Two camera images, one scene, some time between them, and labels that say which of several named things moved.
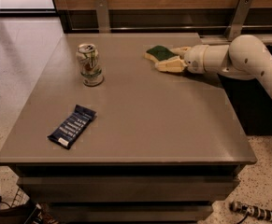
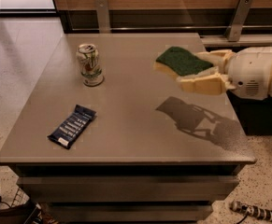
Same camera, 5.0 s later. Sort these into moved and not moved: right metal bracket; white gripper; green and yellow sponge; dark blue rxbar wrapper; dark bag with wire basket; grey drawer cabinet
Moved: green and yellow sponge; white gripper
Not moved: dark bag with wire basket; dark blue rxbar wrapper; right metal bracket; grey drawer cabinet
